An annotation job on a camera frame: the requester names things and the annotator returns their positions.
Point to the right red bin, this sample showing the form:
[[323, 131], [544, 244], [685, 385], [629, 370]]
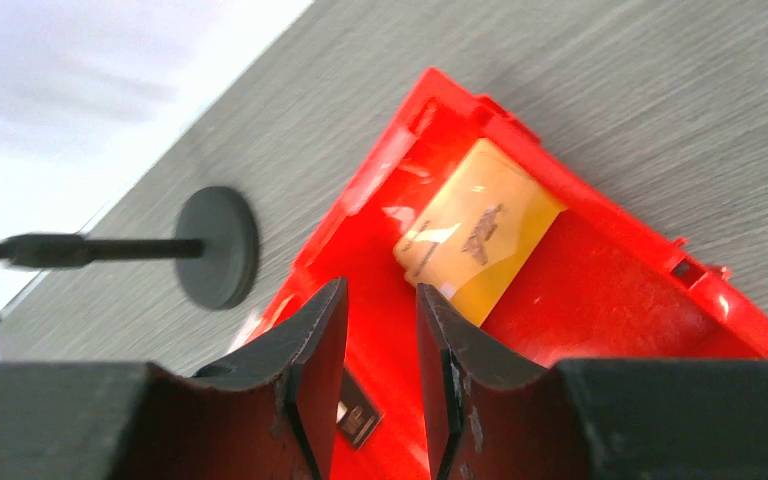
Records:
[[596, 280]]

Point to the black microphone stand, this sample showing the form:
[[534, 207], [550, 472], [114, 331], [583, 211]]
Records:
[[215, 250]]

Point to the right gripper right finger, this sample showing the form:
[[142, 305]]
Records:
[[492, 414]]

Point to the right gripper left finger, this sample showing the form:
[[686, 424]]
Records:
[[265, 411]]

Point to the black credit card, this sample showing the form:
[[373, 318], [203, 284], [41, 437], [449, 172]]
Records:
[[357, 417]]

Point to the orange block in bin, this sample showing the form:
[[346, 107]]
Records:
[[478, 230]]

